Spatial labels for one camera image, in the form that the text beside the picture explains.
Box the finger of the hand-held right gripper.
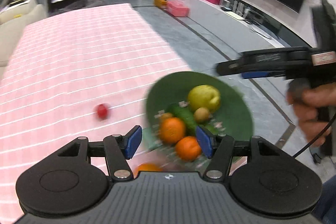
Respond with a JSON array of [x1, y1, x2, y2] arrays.
[[241, 70, 287, 81], [215, 51, 263, 77]]

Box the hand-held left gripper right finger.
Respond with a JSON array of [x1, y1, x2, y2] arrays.
[[196, 126, 281, 182]]

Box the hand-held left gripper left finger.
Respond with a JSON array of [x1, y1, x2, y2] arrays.
[[56, 125, 143, 182]]

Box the small brown fruit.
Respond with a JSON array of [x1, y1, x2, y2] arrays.
[[193, 107, 211, 123]]

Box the green cucumber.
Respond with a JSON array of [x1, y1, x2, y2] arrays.
[[168, 103, 197, 135]]

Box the large orange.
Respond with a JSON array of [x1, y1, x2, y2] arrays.
[[159, 117, 187, 145]]

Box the green colander bowl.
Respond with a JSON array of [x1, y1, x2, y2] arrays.
[[145, 71, 254, 161]]

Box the green yellow pear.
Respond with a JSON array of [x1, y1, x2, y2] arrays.
[[187, 85, 221, 113]]

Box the person's right hand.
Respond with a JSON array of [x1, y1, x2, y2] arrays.
[[287, 82, 336, 147]]

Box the small red fruit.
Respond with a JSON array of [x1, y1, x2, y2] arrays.
[[96, 103, 111, 120]]

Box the white router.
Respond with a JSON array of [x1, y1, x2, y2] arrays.
[[232, 0, 250, 20]]

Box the grey television cabinet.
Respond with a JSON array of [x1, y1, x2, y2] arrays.
[[156, 0, 315, 48]]

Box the pink storage box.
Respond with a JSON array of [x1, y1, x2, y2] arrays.
[[167, 0, 190, 18]]

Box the pink checkered tablecloth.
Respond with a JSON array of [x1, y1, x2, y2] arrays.
[[0, 3, 189, 214]]

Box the person's leg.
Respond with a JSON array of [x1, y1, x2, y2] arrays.
[[312, 174, 336, 224]]

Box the beige sofa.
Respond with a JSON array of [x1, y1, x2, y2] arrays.
[[0, 0, 48, 67]]

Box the black cable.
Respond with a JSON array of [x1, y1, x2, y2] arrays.
[[291, 119, 336, 157]]

